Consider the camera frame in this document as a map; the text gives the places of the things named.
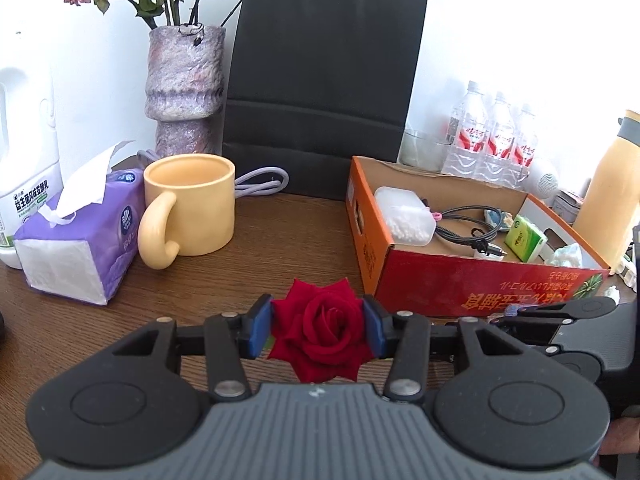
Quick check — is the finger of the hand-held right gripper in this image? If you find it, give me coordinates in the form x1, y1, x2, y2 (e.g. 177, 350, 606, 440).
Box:
492, 296, 617, 346

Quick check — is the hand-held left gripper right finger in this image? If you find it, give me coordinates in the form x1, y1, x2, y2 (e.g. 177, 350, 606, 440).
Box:
361, 294, 518, 403

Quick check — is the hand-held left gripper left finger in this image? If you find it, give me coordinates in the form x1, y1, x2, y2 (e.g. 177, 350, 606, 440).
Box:
112, 294, 273, 403

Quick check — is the iridescent plastic bag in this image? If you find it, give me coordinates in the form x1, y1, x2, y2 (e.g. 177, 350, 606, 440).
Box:
542, 242, 585, 268

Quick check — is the red rose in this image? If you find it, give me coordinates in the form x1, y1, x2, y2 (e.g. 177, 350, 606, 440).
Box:
266, 277, 375, 383

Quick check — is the red cardboard box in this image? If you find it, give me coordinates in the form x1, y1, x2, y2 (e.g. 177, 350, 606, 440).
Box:
346, 156, 612, 318

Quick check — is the green tissue pack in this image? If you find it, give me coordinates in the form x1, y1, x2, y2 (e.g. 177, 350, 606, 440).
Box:
502, 215, 548, 263

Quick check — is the braided charging cable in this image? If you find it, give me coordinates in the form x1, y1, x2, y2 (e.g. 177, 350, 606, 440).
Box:
434, 205, 508, 259

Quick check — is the clear cotton swab box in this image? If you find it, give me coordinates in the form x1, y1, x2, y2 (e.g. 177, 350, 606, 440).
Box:
374, 186, 437, 247

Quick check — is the person's right hand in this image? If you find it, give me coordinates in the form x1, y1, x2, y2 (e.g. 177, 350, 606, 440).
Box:
599, 417, 640, 464

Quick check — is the white power strip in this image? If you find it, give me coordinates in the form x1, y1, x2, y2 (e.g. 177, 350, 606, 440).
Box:
617, 252, 639, 281

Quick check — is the grey metal tin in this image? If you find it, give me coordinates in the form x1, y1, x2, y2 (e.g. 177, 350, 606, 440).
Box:
552, 190, 588, 223

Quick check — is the yellow thermos jug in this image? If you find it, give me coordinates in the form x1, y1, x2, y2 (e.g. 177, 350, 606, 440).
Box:
571, 109, 640, 275

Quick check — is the white robot speaker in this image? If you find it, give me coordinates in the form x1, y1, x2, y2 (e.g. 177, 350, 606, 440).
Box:
527, 157, 563, 206

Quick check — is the yellow mug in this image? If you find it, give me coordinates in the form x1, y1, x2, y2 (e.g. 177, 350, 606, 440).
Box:
137, 154, 237, 272

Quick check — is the clear water bottle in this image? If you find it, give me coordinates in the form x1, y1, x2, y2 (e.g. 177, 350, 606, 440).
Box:
442, 80, 490, 176
507, 103, 538, 186
477, 91, 517, 183

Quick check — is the glass cup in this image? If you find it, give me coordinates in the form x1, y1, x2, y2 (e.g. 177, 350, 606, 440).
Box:
398, 129, 451, 171

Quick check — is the purple tissue pack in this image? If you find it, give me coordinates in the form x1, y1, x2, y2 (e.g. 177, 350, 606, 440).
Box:
14, 141, 147, 307

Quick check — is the black paper bag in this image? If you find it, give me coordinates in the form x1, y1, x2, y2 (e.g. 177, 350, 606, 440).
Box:
221, 0, 429, 203

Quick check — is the purple textured vase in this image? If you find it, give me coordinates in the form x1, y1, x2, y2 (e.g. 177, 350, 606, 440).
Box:
144, 24, 226, 158

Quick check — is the white detergent bottle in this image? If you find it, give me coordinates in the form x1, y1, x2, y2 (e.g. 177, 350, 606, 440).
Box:
0, 67, 63, 271

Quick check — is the lavender cable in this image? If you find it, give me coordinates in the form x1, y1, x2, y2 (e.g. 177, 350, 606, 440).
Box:
134, 149, 291, 197

